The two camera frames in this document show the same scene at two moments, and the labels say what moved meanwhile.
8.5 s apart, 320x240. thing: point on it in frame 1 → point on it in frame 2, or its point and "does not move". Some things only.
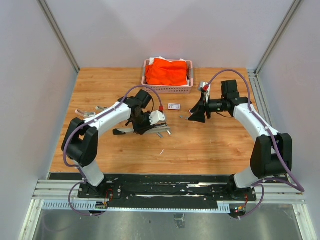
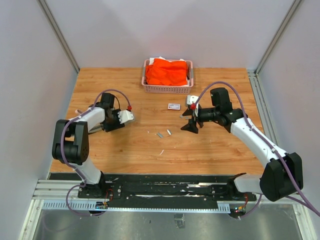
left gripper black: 142,129 → 109,127
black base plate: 166,191 does not move
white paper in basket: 151,59 does not move
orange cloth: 163,72 does not move
